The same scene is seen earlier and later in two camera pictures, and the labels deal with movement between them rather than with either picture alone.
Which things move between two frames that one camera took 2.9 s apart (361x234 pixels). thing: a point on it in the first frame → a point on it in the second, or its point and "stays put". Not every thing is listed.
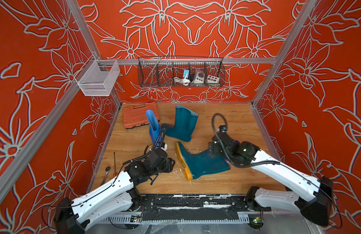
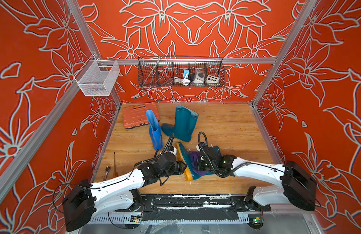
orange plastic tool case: x=134 y=114 stays put
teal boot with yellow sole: x=186 y=120 stays put
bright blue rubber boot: x=155 y=129 stays put
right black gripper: x=213 y=148 → x=199 y=164
